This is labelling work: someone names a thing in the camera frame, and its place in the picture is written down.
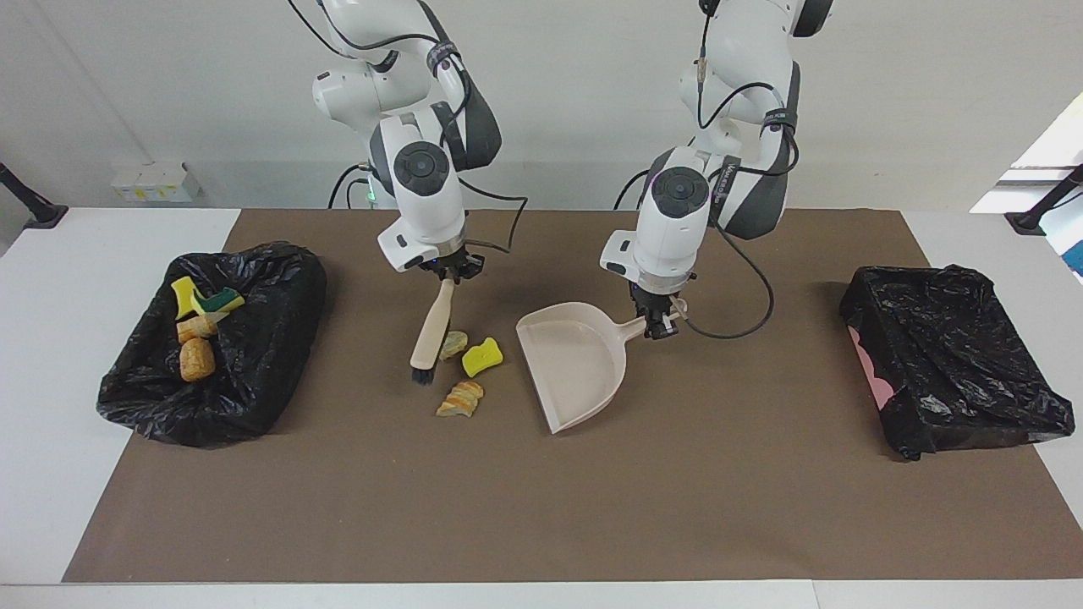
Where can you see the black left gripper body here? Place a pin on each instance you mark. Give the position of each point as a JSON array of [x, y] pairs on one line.
[[653, 298]]

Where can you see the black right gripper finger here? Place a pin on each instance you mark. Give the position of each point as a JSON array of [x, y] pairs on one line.
[[447, 276], [474, 267]]

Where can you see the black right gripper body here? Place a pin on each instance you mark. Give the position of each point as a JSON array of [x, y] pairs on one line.
[[453, 260]]

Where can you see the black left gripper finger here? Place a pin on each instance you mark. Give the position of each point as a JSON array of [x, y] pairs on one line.
[[669, 323], [651, 326]]

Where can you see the beige hand brush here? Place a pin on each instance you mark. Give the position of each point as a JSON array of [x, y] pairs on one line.
[[431, 330]]

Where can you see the pale bread piece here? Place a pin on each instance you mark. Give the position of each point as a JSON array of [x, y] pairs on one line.
[[455, 345]]

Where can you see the wavy yellow sponge piece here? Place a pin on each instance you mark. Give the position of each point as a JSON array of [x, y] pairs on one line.
[[482, 357]]

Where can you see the beige plastic dustpan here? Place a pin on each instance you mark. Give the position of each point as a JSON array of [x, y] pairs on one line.
[[575, 372]]

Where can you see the striped croissant piece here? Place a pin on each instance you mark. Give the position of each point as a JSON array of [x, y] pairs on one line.
[[461, 399], [199, 326]]

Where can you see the brown bread roll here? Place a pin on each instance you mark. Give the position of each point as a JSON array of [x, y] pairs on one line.
[[197, 361]]

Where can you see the pink bin with black bag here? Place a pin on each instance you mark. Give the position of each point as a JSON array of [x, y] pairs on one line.
[[948, 355]]

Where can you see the brown table mat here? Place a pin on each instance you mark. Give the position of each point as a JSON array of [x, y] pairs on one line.
[[541, 524]]

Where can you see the black stand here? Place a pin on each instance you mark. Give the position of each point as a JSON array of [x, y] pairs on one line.
[[1028, 222], [42, 216]]

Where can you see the blue plastic object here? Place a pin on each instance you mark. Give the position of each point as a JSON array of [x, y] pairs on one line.
[[1076, 258]]

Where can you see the white wall socket box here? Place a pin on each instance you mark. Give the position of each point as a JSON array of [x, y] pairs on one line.
[[156, 182]]

